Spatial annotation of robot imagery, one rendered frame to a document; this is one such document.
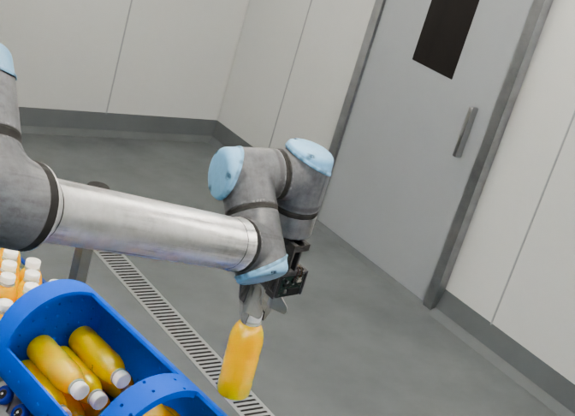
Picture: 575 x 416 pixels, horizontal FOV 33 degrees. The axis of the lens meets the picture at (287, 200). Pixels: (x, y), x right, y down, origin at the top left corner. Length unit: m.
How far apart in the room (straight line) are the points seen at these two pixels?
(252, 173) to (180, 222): 0.25
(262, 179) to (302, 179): 0.09
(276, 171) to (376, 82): 4.55
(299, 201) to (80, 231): 0.54
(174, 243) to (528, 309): 4.14
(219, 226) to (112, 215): 0.23
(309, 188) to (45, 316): 0.85
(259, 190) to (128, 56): 5.46
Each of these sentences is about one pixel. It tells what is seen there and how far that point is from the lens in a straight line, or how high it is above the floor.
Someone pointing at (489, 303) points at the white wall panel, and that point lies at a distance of 5.61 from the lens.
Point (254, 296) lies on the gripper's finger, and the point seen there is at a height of 1.49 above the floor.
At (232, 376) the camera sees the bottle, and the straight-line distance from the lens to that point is 1.94.
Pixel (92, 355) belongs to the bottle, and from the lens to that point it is 2.27.
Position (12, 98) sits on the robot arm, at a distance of 1.26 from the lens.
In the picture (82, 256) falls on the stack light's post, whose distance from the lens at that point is 2.86.
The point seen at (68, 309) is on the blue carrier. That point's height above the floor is 1.15.
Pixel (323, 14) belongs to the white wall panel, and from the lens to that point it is 6.73.
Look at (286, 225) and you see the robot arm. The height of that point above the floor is 1.66.
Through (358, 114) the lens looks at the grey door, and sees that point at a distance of 6.29.
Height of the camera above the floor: 2.29
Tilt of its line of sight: 20 degrees down
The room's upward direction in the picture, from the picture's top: 17 degrees clockwise
